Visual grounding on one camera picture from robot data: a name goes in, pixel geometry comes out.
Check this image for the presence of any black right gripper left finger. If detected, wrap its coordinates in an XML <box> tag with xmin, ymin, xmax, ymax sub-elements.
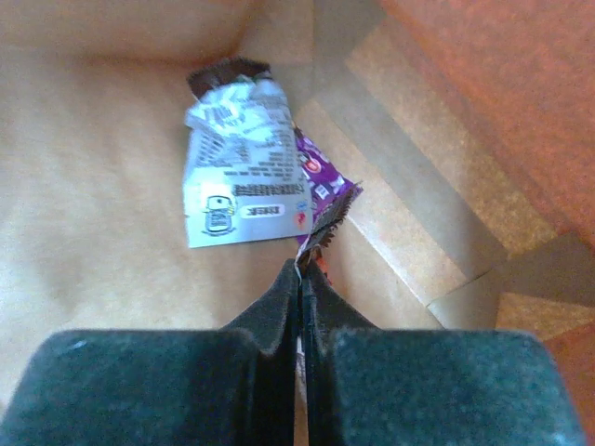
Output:
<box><xmin>1</xmin><ymin>261</ymin><xmax>298</xmax><ymax>445</ymax></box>

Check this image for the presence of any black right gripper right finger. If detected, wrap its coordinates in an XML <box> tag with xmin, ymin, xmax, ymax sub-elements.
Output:
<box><xmin>301</xmin><ymin>264</ymin><xmax>588</xmax><ymax>445</ymax></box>

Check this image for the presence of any purple candy packet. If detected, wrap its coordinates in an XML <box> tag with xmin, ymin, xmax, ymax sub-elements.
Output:
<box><xmin>294</xmin><ymin>126</ymin><xmax>363</xmax><ymax>274</ymax></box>

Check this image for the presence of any red paper bag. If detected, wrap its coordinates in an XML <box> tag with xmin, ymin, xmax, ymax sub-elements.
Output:
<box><xmin>1</xmin><ymin>1</ymin><xmax>594</xmax><ymax>434</ymax></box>

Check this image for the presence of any brown chocolate candy packet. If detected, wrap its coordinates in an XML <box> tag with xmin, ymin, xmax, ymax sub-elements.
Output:
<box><xmin>182</xmin><ymin>58</ymin><xmax>312</xmax><ymax>248</ymax></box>

